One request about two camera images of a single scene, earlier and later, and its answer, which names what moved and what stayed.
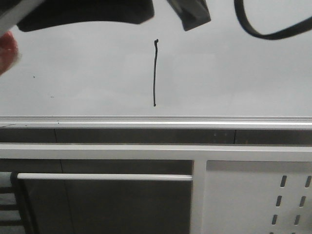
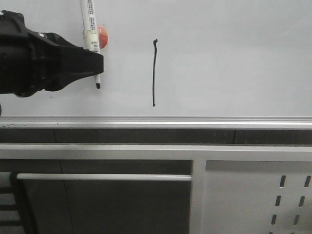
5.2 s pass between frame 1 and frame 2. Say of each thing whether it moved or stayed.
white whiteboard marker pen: moved
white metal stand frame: stayed
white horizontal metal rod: stayed
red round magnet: moved
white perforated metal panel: stayed
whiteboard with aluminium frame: stayed
